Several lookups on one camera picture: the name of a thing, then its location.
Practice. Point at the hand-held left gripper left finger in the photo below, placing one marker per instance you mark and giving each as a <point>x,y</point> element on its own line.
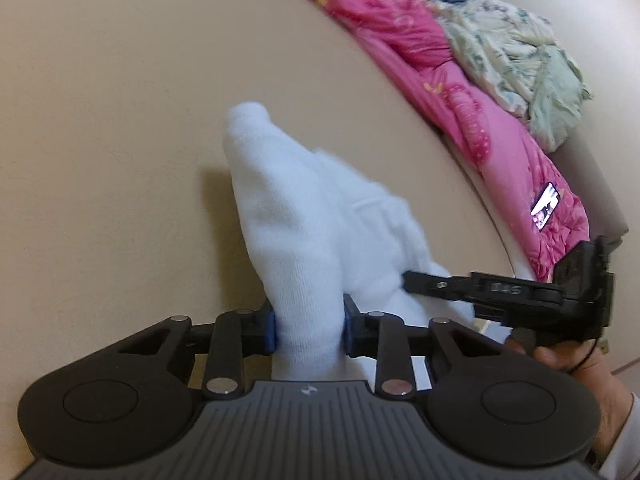
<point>270,332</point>

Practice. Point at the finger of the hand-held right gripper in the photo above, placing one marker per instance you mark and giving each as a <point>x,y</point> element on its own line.
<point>435,286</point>

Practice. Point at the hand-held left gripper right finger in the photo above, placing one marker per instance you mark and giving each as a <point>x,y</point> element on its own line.
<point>348,335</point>

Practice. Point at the white towel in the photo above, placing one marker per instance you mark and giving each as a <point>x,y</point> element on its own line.
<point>300,220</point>

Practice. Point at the person's right forearm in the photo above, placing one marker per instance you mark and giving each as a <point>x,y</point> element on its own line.
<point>627,445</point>

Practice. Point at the person's right hand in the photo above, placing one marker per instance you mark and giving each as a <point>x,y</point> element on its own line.
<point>595,380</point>

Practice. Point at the pale green floral cloth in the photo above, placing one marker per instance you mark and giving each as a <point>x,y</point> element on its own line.
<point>500,50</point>

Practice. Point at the pink floral blanket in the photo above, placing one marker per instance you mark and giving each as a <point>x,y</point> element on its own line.
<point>400,25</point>

